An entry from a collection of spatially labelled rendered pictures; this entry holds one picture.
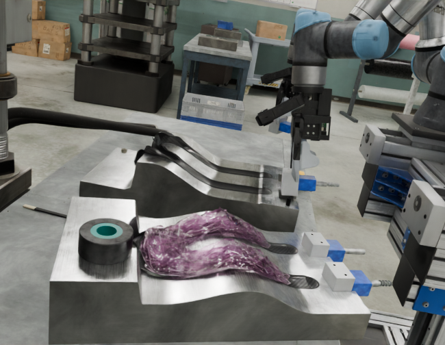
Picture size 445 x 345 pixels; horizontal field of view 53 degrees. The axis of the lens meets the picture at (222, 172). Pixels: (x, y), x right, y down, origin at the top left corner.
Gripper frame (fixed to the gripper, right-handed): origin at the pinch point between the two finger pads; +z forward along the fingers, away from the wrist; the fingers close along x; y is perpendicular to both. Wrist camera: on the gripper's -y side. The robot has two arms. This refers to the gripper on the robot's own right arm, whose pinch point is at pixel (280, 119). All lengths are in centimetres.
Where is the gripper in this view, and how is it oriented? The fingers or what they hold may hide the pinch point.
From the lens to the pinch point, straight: 151.9
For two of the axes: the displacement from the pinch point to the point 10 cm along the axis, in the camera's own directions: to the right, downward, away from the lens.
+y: 8.3, 3.2, -4.7
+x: 5.4, -2.2, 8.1
